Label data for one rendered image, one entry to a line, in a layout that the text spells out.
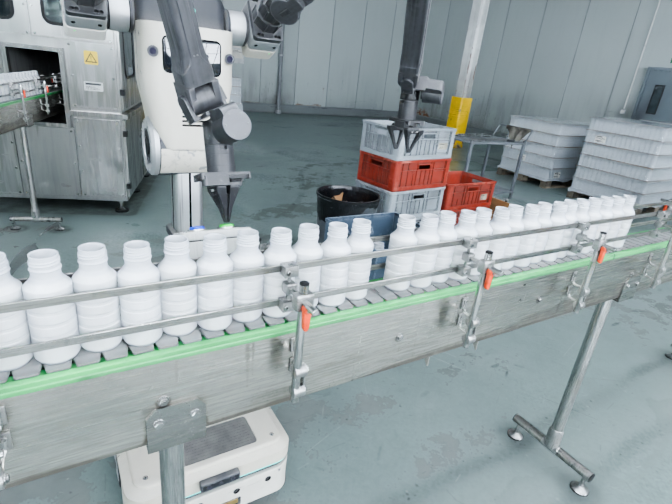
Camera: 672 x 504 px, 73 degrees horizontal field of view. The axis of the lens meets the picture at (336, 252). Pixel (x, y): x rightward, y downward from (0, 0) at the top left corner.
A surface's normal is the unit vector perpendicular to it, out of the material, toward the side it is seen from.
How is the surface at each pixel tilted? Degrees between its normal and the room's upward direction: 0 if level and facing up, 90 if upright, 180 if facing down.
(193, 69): 99
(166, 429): 90
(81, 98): 90
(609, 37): 90
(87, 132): 90
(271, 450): 31
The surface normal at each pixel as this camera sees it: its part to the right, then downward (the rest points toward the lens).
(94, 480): 0.11, -0.92
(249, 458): 0.36, -0.59
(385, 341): 0.51, 0.37
